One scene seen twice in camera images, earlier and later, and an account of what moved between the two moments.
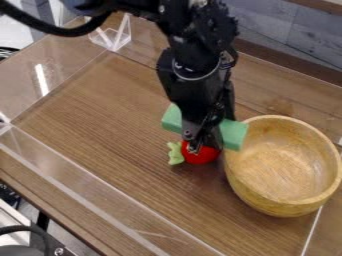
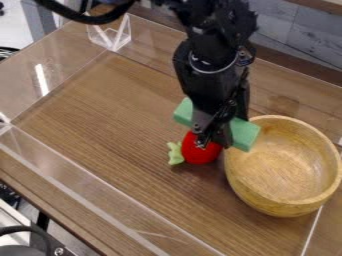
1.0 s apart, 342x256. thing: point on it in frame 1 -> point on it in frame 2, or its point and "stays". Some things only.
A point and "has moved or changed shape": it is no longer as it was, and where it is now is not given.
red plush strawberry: (182, 153) stays
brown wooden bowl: (285, 171) stays
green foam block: (233, 129) has moved or changed shape
